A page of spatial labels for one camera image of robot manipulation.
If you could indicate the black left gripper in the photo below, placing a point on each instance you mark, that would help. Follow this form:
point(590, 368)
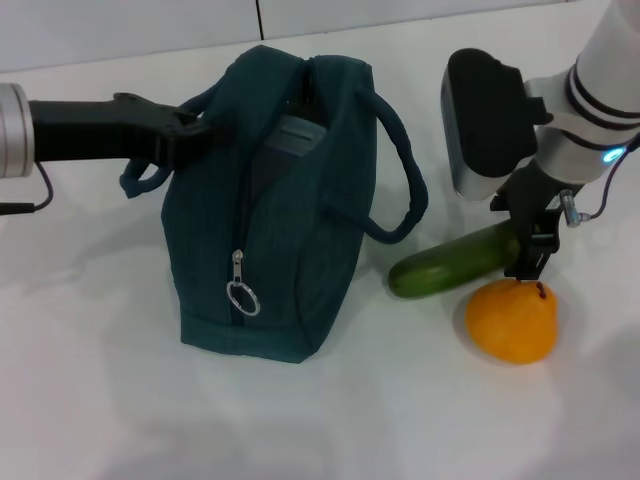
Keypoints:
point(90, 130)

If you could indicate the green cucumber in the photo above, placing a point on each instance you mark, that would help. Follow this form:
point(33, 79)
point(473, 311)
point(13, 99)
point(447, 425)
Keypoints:
point(440, 270)

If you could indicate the clear lunch box blue rim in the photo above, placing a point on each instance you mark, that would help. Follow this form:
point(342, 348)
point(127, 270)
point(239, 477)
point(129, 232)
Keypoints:
point(295, 135)

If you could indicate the dark teal fabric bag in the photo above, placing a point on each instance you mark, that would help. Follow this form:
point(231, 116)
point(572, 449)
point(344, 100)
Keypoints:
point(300, 275)

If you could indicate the orange pear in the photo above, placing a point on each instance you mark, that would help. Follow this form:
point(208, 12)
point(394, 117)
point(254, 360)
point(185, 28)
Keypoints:
point(510, 325)

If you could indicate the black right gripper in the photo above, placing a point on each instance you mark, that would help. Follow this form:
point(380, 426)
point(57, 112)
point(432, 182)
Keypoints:
point(535, 200)

